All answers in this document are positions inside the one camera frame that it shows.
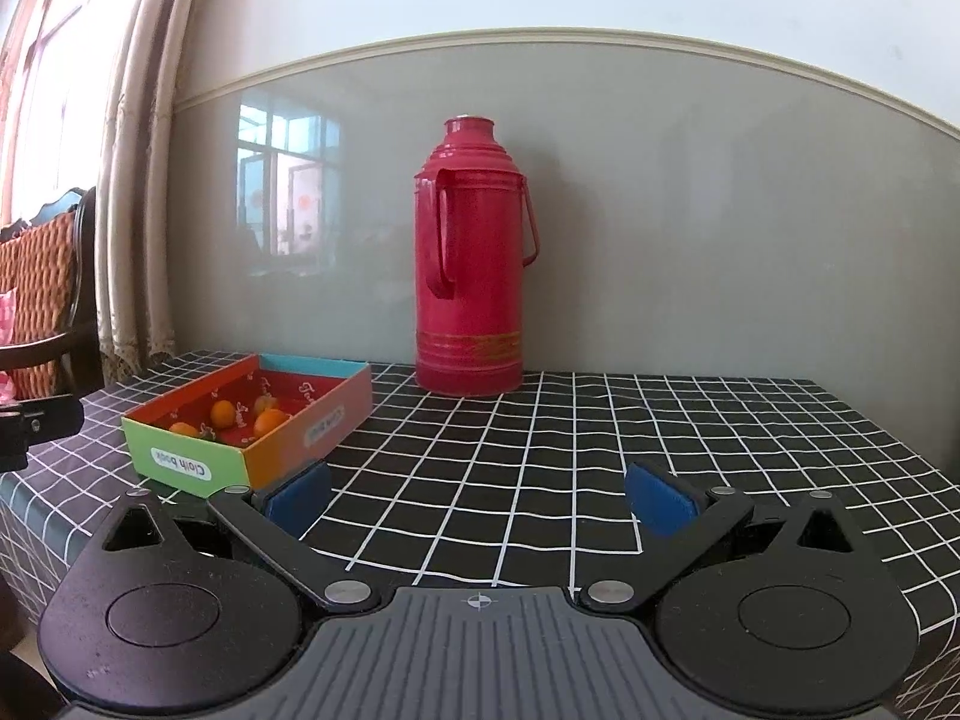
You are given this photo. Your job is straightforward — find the woven wicker chair back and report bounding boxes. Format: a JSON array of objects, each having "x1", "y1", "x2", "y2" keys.
[{"x1": 0, "y1": 211, "x2": 80, "y2": 400}]

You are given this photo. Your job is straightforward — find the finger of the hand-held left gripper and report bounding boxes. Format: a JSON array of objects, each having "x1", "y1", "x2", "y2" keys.
[{"x1": 0, "y1": 392, "x2": 85, "y2": 471}]

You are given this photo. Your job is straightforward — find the pink plastic bag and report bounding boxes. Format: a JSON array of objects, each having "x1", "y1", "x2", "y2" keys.
[{"x1": 0, "y1": 289, "x2": 17, "y2": 402}]

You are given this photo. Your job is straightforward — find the beige curtain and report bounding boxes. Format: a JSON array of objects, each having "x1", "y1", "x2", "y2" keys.
[{"x1": 94, "y1": 0, "x2": 203, "y2": 387}]

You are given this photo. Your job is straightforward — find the black checkered tablecloth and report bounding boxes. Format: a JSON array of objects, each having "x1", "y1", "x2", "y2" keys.
[{"x1": 0, "y1": 349, "x2": 960, "y2": 720}]

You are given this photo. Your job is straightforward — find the dark wooden chair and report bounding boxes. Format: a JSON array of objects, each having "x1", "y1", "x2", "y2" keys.
[{"x1": 0, "y1": 186, "x2": 104, "y2": 400}]

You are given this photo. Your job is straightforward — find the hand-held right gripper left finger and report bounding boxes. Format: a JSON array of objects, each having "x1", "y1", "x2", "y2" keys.
[{"x1": 100, "y1": 460, "x2": 377, "y2": 616}]

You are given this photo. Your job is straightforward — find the window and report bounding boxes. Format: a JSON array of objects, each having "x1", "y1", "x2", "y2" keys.
[{"x1": 0, "y1": 0, "x2": 155, "y2": 230}]

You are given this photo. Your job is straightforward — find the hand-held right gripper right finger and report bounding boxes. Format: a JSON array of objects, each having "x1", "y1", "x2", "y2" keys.
[{"x1": 576, "y1": 461, "x2": 865, "y2": 614}]

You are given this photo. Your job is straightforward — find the colourful cardboard box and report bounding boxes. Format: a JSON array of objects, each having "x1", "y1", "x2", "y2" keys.
[{"x1": 121, "y1": 353, "x2": 374, "y2": 500}]

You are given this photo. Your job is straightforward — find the red thermos flask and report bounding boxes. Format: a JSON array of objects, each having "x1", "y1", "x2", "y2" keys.
[{"x1": 414, "y1": 116, "x2": 539, "y2": 397}]

